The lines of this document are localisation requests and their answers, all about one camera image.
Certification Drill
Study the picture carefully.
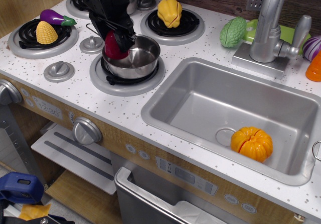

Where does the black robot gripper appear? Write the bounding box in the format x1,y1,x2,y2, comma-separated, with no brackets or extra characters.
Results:
85,0,136,53

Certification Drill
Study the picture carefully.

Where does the red toy sweet potato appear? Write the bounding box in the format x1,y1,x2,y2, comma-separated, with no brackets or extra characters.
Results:
104,31,129,60

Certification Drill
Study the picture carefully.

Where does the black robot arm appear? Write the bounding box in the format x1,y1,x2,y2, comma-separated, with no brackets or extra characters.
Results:
85,0,136,53

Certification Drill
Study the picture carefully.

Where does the small steel pan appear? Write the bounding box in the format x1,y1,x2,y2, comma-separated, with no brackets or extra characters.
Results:
102,35,161,79

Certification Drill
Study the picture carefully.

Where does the back left stove burner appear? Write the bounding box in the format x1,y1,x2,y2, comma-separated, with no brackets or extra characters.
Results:
66,0,89,20

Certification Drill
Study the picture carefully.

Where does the stove burner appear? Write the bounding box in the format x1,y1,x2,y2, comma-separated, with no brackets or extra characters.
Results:
66,0,89,20
89,54,166,96
8,19,78,59
140,9,205,46

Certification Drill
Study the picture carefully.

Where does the front right stove burner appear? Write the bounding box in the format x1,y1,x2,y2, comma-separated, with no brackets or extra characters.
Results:
89,54,166,96

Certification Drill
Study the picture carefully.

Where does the back right stove burner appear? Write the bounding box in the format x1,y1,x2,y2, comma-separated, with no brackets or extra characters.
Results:
140,9,205,46

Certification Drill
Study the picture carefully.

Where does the front left stove burner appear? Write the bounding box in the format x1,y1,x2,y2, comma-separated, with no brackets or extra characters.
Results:
8,19,78,59

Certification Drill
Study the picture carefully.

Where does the silver countertop knob middle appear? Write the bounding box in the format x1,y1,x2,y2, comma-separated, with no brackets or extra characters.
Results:
79,36,104,54

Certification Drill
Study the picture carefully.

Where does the silver countertop knob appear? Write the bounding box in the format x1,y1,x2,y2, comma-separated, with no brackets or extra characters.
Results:
44,61,75,83
137,0,156,11
79,36,104,54

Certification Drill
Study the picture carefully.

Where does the silver countertop knob back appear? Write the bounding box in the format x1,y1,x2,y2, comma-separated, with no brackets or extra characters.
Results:
137,0,156,11

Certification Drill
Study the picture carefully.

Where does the yellow toy bell pepper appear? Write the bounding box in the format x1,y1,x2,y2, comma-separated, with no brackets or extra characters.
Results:
157,0,183,28

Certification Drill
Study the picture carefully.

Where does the silver countertop knob front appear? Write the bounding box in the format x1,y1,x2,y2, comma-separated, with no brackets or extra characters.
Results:
44,61,75,83

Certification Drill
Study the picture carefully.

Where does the purple toy eggplant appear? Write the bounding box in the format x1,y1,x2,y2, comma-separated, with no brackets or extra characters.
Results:
40,9,77,26

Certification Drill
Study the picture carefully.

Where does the yellow toy corn cob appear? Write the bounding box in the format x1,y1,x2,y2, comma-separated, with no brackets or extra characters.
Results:
36,21,58,45

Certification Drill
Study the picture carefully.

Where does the silver oven dial centre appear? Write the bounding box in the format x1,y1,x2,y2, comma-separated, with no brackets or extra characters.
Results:
72,117,102,146

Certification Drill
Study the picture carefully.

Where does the silver oven dial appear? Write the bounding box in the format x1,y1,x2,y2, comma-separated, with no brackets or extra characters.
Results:
0,79,22,105
72,117,102,146

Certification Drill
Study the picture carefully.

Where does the grey toy sink basin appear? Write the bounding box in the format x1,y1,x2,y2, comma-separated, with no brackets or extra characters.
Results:
141,58,320,186

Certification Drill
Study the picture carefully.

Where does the green toy bumpy vegetable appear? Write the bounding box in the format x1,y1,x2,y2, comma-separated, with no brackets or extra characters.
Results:
220,17,247,48

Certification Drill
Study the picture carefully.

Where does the silver oven dial left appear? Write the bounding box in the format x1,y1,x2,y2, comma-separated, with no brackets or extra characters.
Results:
0,79,22,105

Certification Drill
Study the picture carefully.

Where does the white oven shelf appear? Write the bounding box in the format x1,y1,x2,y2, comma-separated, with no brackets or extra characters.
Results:
31,124,116,195

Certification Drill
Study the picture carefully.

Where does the silver toy faucet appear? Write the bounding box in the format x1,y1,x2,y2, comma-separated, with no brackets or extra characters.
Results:
232,0,312,79

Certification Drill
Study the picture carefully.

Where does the grey oven door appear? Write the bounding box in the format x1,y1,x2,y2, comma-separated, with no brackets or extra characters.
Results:
1,105,46,185

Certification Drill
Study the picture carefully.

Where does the grey dishwasher door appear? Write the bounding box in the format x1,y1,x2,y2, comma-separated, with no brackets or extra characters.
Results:
114,167,244,223

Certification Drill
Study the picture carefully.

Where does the green toy plate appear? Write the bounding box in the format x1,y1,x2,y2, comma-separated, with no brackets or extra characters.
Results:
243,19,295,43

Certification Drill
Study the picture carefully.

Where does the orange toy pumpkin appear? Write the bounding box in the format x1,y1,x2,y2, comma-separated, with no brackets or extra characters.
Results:
230,127,273,163

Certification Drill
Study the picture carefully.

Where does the blue clamp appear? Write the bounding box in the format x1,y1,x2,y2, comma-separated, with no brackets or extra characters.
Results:
1,172,45,204

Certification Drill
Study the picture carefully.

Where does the purple toy onion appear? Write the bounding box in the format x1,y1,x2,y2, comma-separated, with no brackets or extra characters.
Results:
302,36,320,62

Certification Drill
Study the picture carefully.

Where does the yellow cloth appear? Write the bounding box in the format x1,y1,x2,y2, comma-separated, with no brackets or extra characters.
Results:
18,203,51,221

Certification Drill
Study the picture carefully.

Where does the orange toy carrot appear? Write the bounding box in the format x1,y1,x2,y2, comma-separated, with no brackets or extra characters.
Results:
305,51,321,82

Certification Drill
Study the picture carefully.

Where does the silver wire handle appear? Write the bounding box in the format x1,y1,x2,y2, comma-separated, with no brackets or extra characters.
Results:
311,141,321,162

